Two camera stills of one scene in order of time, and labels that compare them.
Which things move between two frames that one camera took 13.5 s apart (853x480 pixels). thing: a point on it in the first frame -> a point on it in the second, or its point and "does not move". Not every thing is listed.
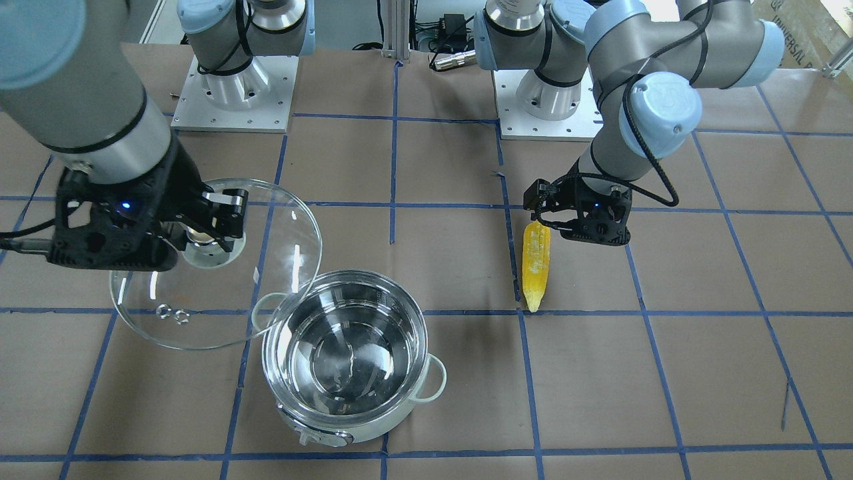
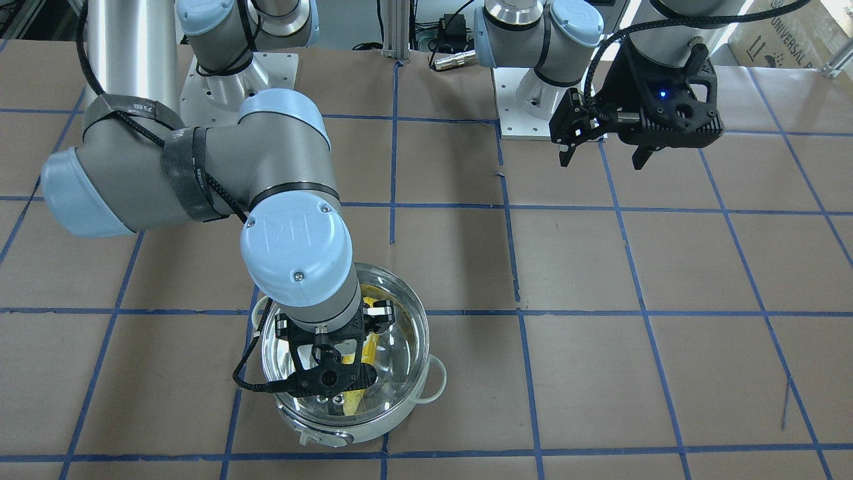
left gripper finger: [542, 195] -> [573, 123]
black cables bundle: [450, 33] does not move
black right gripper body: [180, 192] -> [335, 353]
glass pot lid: [212, 297] -> [398, 351]
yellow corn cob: [536, 259] -> [353, 397]
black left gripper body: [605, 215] -> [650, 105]
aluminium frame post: [396, 30] does not move
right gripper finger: [228, 213] -> [378, 317]
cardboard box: [812, 37] does not move
